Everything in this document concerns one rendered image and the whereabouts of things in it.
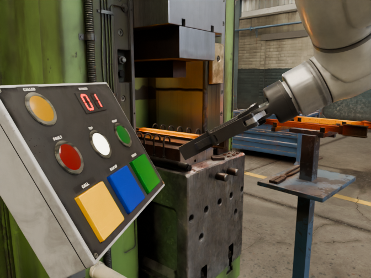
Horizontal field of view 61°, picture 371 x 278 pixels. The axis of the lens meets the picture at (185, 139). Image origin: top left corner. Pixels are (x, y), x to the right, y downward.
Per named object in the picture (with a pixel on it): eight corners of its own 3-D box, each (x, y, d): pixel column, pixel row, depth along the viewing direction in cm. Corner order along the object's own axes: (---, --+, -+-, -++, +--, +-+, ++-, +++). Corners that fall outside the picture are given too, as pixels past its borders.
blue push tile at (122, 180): (146, 197, 63) (127, 164, 62) (131, 212, 56) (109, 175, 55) (138, 200, 63) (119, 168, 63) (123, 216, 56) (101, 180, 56)
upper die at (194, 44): (215, 60, 113) (215, 32, 111) (179, 58, 98) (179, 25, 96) (133, 63, 138) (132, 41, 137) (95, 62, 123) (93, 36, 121)
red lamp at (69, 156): (89, 169, 50) (88, 142, 49) (62, 176, 47) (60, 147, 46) (78, 165, 52) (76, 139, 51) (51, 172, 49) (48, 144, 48)
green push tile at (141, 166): (161, 181, 72) (144, 153, 72) (150, 193, 65) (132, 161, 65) (154, 184, 73) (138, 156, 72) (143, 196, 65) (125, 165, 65)
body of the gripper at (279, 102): (302, 117, 55) (254, 141, 58) (297, 112, 63) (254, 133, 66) (282, 79, 55) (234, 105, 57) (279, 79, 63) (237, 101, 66)
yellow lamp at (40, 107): (62, 122, 50) (59, 94, 49) (32, 126, 46) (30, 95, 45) (51, 120, 52) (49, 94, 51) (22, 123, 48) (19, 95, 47)
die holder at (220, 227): (241, 254, 136) (245, 152, 127) (187, 302, 106) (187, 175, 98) (147, 218, 170) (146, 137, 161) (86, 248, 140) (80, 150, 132)
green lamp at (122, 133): (136, 144, 69) (135, 124, 69) (120, 147, 66) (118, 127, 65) (126, 142, 71) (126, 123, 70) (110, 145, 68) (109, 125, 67)
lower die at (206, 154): (213, 157, 120) (213, 135, 118) (179, 169, 104) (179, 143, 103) (136, 143, 145) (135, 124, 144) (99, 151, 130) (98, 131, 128)
